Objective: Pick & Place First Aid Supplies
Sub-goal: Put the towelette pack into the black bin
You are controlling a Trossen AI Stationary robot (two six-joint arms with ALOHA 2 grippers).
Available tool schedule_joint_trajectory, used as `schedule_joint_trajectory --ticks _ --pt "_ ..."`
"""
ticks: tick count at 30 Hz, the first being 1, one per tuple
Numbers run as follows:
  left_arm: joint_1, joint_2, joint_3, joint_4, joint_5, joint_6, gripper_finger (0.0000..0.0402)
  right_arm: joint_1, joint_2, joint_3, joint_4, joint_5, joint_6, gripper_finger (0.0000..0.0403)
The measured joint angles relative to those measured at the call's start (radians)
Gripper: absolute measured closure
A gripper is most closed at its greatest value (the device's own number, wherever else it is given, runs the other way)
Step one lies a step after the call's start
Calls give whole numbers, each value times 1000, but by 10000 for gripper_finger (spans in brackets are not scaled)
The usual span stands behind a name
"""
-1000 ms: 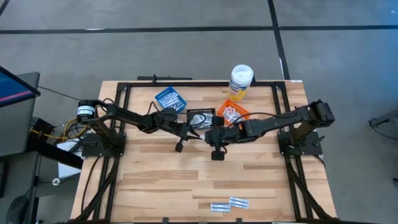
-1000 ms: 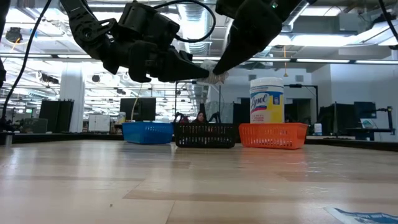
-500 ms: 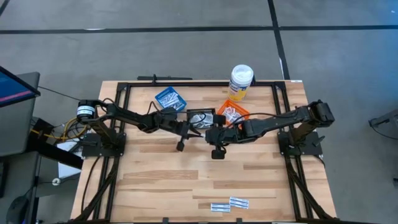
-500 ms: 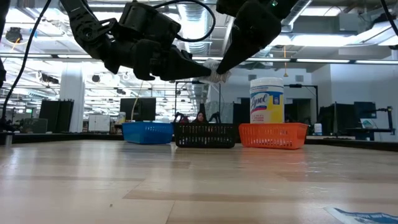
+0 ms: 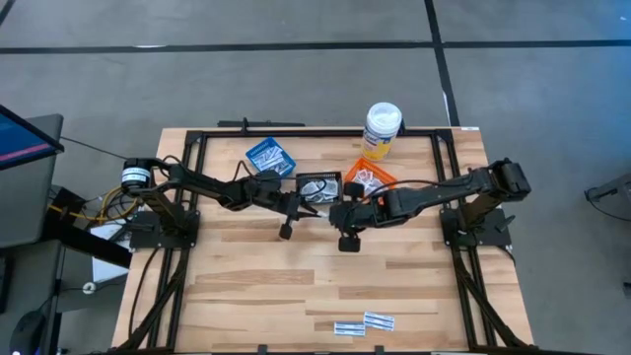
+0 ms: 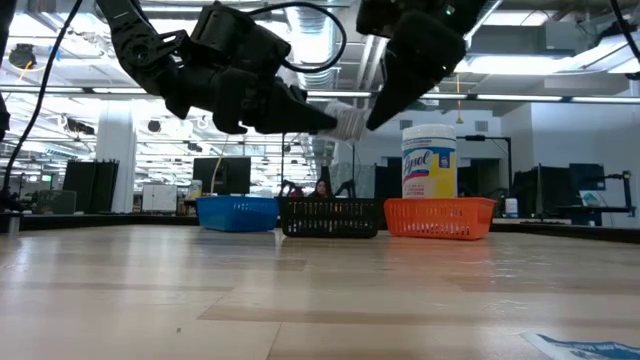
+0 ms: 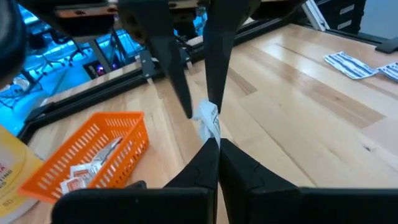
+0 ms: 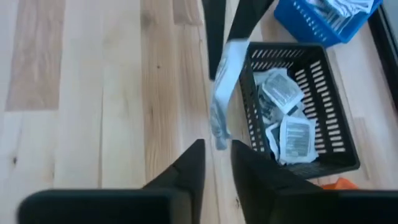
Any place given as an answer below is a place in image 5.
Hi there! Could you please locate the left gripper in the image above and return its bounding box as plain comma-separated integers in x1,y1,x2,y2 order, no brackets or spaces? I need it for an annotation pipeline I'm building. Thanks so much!
236,177,320,242

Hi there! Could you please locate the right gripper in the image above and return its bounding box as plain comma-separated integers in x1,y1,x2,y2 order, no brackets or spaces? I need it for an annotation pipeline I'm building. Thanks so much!
328,180,390,253

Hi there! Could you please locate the orange plastic basket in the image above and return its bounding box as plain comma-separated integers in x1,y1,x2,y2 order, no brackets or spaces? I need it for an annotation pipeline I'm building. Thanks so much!
343,157,398,199

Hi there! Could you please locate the black plastic basket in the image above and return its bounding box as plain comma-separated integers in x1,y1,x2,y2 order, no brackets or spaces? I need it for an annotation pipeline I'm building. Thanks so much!
295,171,345,205

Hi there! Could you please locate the blue plastic basket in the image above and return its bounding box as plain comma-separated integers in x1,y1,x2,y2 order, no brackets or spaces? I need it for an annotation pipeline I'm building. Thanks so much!
245,136,297,178

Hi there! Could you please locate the Lysol wipes canister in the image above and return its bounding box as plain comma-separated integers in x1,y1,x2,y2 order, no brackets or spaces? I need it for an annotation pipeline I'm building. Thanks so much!
360,102,404,163

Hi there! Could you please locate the white paper box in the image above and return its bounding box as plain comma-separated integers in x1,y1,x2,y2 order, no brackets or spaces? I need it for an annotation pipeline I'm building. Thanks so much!
91,224,130,283

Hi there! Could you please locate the black stand leg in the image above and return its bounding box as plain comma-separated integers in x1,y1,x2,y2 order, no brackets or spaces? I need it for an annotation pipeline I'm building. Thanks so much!
46,185,133,270

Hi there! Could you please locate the grey stand leg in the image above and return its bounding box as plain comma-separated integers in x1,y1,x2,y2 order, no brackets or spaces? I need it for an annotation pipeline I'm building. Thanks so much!
584,171,631,203

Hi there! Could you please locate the computer monitor blue screen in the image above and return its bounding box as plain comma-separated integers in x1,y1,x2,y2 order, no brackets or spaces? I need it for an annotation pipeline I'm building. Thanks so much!
0,104,65,172

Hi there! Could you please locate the black computer mouse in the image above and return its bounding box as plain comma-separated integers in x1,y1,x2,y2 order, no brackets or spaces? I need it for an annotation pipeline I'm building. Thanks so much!
9,309,48,355

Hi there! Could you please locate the thin black cable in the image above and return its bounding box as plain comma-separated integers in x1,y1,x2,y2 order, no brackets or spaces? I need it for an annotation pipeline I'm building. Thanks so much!
61,135,134,162

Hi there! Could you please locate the yellow cable bundle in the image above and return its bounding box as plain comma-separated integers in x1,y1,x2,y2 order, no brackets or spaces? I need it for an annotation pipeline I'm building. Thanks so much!
48,184,142,224

